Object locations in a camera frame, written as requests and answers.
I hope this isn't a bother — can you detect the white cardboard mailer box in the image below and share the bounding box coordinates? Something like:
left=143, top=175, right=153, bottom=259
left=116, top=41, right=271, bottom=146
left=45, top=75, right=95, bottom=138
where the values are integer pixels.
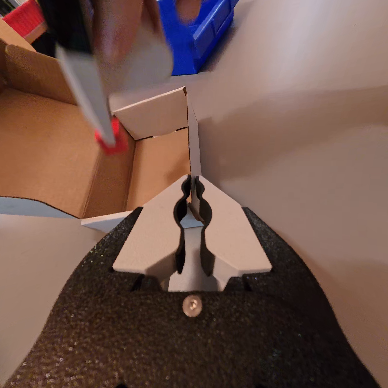
left=0, top=18, right=203, bottom=234

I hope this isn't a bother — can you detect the red wooden cube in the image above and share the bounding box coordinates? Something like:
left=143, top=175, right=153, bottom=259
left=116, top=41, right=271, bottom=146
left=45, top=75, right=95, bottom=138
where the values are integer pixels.
left=94, top=116, right=128, bottom=156

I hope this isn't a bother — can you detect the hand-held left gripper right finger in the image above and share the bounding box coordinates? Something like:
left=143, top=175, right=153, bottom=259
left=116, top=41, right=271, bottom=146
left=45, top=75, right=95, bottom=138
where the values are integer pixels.
left=196, top=175, right=273, bottom=291

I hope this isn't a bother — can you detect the person's right hand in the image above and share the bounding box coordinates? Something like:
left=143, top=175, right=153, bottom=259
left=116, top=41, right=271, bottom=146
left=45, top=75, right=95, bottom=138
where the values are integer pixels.
left=92, top=0, right=201, bottom=59

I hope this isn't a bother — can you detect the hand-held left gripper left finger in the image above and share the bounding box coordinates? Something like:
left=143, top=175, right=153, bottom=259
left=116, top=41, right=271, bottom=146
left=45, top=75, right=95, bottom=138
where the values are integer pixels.
left=112, top=175, right=192, bottom=291

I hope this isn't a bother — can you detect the blue plastic bin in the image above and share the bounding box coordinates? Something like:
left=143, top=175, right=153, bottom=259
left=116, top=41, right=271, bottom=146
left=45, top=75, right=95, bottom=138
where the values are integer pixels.
left=156, top=0, right=240, bottom=77

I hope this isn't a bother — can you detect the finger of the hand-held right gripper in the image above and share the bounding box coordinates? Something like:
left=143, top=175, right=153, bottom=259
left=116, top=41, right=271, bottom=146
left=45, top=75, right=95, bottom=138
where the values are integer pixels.
left=101, top=36, right=175, bottom=102
left=55, top=45, right=118, bottom=147

